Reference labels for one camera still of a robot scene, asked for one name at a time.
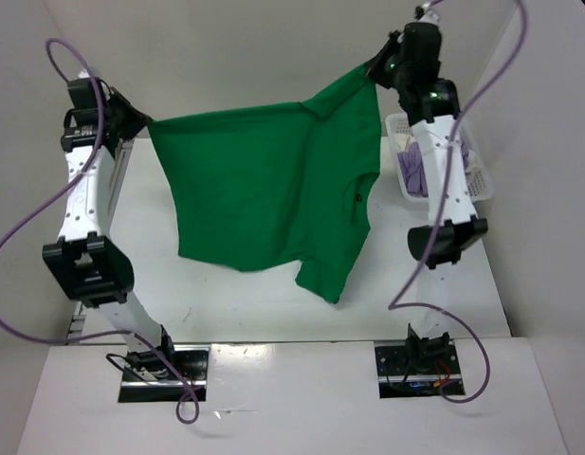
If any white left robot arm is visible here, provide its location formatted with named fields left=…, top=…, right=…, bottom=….
left=42, top=78, right=178, bottom=379

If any white t-shirt in basket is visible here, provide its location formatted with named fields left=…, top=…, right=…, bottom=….
left=396, top=134, right=481, bottom=174

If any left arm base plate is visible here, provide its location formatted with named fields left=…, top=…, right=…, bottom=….
left=105, top=344, right=210, bottom=404

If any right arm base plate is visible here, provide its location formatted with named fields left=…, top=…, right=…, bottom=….
left=374, top=340, right=466, bottom=399

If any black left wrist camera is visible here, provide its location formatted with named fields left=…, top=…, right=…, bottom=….
left=61, top=78, right=106, bottom=153

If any white plastic basket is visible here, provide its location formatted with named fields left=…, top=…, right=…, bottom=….
left=385, top=114, right=494, bottom=207

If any green t-shirt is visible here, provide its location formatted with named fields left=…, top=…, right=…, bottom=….
left=149, top=65, right=381, bottom=303

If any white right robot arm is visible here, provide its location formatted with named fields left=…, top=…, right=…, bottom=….
left=366, top=22, right=487, bottom=337

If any purple t-shirt in basket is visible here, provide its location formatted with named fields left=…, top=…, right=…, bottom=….
left=396, top=141, right=471, bottom=198

